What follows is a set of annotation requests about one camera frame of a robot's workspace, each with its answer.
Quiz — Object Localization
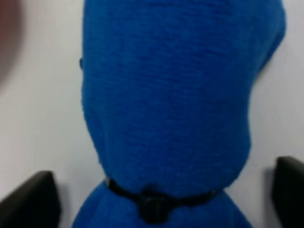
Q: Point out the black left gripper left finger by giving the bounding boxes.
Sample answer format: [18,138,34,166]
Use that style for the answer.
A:
[0,171,60,228]

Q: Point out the blue cloth bundle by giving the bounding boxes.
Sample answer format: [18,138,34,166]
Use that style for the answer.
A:
[73,0,286,228]

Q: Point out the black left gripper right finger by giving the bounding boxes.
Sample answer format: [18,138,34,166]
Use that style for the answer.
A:
[273,157,304,228]

